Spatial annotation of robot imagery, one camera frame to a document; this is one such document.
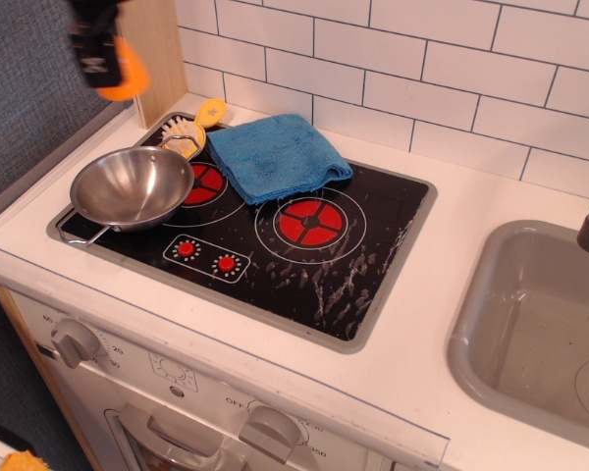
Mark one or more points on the left red stove knob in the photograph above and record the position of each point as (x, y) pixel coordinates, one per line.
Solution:
(186, 249)

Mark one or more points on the black toy stove top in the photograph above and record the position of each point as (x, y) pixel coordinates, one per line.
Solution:
(319, 265)

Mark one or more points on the right red stove knob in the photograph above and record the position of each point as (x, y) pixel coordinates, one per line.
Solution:
(226, 264)

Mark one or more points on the yellow dish brush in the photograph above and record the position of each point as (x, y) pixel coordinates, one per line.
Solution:
(188, 137)

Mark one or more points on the left grey oven knob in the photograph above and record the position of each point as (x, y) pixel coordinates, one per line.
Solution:
(74, 342)

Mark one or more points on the orange toy carrot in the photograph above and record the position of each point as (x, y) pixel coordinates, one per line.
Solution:
(135, 77)

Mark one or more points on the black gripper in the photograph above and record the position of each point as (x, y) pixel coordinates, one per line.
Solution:
(92, 37)

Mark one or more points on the grey oven knob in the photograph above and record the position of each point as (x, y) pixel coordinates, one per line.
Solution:
(74, 342)
(271, 432)

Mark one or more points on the red stove knob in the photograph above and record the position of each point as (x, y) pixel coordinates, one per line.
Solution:
(186, 249)
(226, 264)

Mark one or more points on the grey oven door handle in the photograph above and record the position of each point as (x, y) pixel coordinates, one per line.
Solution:
(170, 441)

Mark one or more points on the blue folded cloth napkin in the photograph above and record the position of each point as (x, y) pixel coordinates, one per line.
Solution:
(276, 157)

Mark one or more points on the grey plastic sink basin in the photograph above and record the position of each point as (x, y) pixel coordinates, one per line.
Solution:
(520, 345)

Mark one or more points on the orange object at bottom left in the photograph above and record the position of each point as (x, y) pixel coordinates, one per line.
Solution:
(23, 461)

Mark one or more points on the steel wok pan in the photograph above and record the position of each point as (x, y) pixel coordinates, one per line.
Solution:
(131, 189)

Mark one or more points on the right grey oven knob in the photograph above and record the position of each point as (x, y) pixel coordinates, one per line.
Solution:
(271, 432)

